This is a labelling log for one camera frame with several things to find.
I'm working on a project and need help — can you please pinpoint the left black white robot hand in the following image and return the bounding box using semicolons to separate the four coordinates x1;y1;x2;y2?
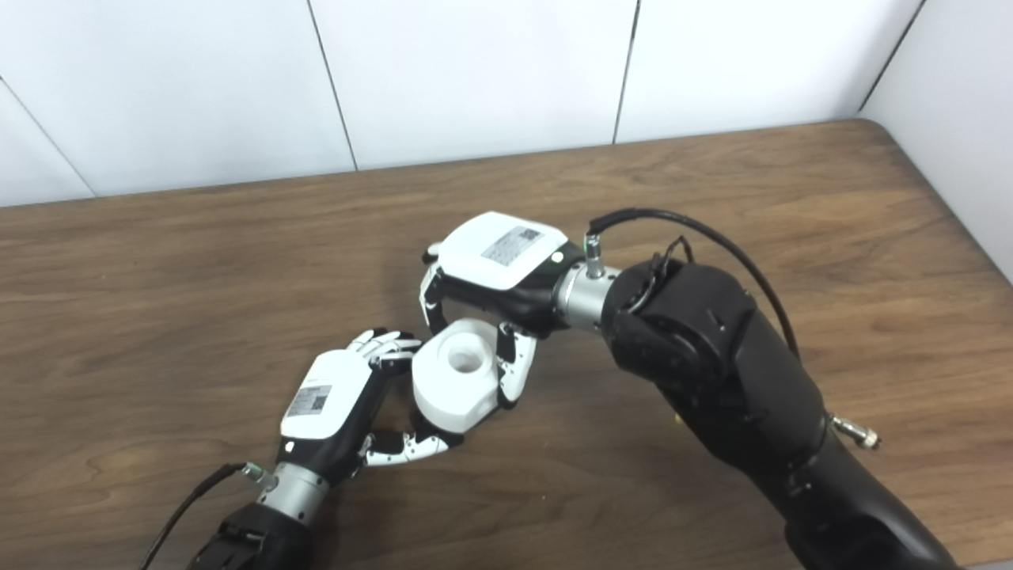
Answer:
277;329;464;488

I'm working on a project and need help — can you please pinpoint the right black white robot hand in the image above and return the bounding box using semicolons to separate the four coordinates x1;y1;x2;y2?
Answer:
419;211;586;411

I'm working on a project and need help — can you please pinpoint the round white piece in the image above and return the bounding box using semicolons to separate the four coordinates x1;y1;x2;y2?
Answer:
412;317;503;435

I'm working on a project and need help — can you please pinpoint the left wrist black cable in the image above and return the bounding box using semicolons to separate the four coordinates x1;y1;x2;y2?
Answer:
138;463;275;570

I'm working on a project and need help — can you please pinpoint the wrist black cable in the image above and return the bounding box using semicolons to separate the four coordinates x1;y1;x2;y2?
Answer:
138;463;275;570
584;207;881;450

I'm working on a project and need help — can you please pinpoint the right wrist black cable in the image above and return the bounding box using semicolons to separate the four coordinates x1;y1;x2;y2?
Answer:
584;207;881;450

